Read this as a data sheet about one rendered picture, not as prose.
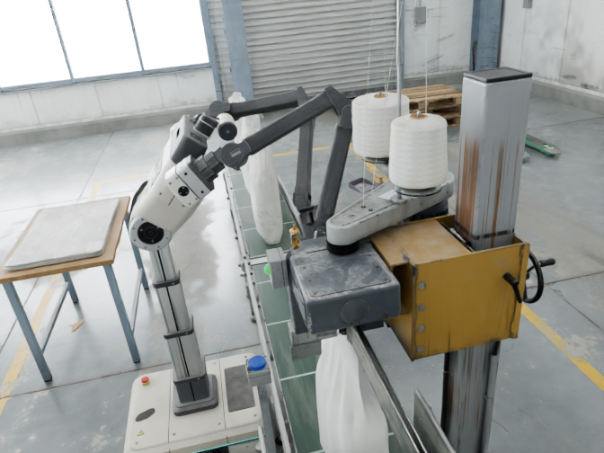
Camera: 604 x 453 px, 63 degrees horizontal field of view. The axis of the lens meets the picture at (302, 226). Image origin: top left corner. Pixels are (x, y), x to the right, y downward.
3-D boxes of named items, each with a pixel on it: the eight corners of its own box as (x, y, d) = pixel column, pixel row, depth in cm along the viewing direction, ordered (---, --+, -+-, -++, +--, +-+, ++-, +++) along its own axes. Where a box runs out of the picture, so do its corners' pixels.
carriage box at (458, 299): (380, 311, 158) (378, 225, 144) (476, 291, 163) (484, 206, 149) (411, 362, 137) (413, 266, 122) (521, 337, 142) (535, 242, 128)
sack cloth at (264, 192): (253, 219, 380) (239, 128, 348) (279, 215, 383) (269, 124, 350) (258, 247, 338) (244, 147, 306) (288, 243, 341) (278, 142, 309)
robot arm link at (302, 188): (305, 113, 205) (297, 102, 195) (317, 112, 204) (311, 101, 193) (297, 213, 196) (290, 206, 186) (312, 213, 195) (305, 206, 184)
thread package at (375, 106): (346, 148, 152) (343, 93, 145) (396, 141, 155) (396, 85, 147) (363, 165, 138) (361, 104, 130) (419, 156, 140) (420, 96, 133)
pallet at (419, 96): (364, 103, 731) (364, 93, 724) (441, 93, 741) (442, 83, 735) (380, 115, 658) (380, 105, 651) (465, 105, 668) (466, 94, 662)
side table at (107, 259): (70, 298, 372) (38, 209, 339) (153, 283, 381) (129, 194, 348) (37, 387, 288) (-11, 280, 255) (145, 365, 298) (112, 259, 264)
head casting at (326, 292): (290, 321, 151) (279, 236, 138) (366, 305, 155) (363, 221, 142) (312, 390, 125) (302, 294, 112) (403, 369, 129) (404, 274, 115)
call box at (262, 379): (246, 372, 174) (244, 359, 171) (269, 367, 175) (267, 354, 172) (249, 388, 167) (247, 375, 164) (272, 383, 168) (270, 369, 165)
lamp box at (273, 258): (269, 276, 143) (265, 249, 139) (284, 272, 144) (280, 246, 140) (273, 289, 136) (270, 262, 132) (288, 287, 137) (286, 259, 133)
